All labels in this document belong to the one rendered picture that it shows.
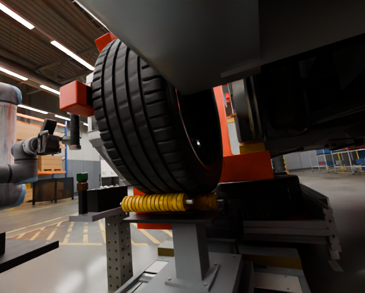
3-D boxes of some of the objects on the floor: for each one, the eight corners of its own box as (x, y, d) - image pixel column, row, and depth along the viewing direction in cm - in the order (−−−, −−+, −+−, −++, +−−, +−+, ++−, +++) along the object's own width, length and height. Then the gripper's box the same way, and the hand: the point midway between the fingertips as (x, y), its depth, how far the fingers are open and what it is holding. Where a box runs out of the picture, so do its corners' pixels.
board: (105, 195, 854) (103, 154, 883) (96, 195, 868) (95, 155, 897) (124, 190, 997) (122, 156, 1026) (116, 191, 1010) (114, 157, 1040)
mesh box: (55, 203, 696) (55, 178, 711) (31, 204, 732) (31, 181, 746) (74, 199, 779) (74, 177, 794) (52, 201, 815) (52, 179, 830)
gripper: (60, 156, 94) (85, 151, 87) (12, 154, 77) (39, 146, 69) (60, 140, 96) (85, 134, 88) (13, 134, 78) (40, 125, 70)
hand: (66, 133), depth 79 cm, fingers open, 14 cm apart
